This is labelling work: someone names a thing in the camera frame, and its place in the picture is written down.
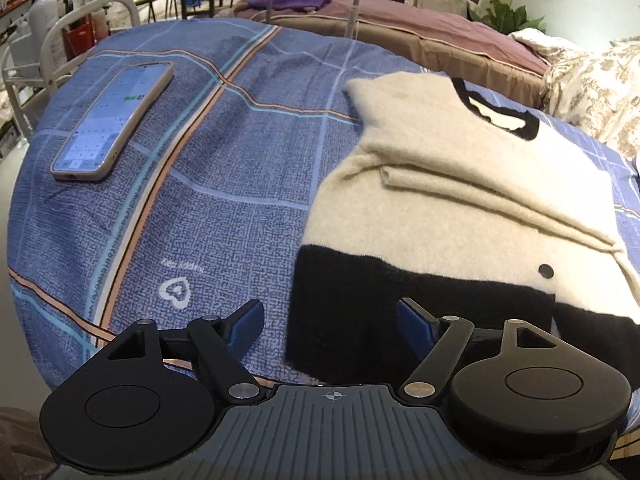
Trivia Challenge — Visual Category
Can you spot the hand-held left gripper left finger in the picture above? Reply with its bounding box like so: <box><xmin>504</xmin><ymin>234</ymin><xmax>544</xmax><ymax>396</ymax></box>
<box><xmin>107</xmin><ymin>299</ymin><xmax>265</xmax><ymax>403</ymax></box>

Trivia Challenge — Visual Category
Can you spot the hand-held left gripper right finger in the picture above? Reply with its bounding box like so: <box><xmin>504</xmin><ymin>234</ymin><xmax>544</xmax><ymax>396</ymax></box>
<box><xmin>397</xmin><ymin>297</ymin><xmax>563</xmax><ymax>403</ymax></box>

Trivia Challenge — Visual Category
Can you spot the cream and black knit sweater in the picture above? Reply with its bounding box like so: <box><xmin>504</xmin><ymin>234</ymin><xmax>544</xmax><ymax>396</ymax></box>
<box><xmin>286</xmin><ymin>72</ymin><xmax>640</xmax><ymax>386</ymax></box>

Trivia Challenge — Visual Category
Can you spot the blue plaid blanket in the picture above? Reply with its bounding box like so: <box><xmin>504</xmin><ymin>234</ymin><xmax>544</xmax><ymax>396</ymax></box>
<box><xmin>7</xmin><ymin>17</ymin><xmax>640</xmax><ymax>392</ymax></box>

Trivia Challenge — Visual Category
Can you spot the smartphone in beige case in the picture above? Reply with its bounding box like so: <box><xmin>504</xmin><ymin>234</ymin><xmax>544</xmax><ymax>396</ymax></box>
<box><xmin>50</xmin><ymin>61</ymin><xmax>175</xmax><ymax>182</ymax></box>

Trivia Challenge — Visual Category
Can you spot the brown bed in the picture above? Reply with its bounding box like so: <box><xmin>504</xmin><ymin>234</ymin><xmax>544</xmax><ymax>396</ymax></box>
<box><xmin>235</xmin><ymin>0</ymin><xmax>551</xmax><ymax>109</ymax></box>

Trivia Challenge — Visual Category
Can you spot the floral beige duvet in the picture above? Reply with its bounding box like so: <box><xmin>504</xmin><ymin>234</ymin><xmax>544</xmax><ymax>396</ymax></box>
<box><xmin>509</xmin><ymin>27</ymin><xmax>640</xmax><ymax>161</ymax></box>

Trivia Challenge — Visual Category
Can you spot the mauve bed cover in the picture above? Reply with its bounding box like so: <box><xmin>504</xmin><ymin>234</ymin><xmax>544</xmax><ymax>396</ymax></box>
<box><xmin>235</xmin><ymin>0</ymin><xmax>549</xmax><ymax>77</ymax></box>

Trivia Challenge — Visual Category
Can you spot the green potted plant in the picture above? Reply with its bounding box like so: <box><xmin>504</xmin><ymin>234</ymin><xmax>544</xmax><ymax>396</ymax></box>
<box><xmin>481</xmin><ymin>0</ymin><xmax>546</xmax><ymax>37</ymax></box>

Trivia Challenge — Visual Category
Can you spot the grey metal pole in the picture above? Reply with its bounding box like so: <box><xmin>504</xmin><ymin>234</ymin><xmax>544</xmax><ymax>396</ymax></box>
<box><xmin>350</xmin><ymin>0</ymin><xmax>373</xmax><ymax>42</ymax></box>

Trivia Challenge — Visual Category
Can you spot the red container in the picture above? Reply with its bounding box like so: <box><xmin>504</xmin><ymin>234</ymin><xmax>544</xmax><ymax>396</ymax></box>
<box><xmin>62</xmin><ymin>12</ymin><xmax>112</xmax><ymax>54</ymax></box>

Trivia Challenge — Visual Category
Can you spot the white plastic bottle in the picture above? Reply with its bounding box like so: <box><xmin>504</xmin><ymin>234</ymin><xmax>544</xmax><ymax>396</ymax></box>
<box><xmin>27</xmin><ymin>0</ymin><xmax>67</xmax><ymax>57</ymax></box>

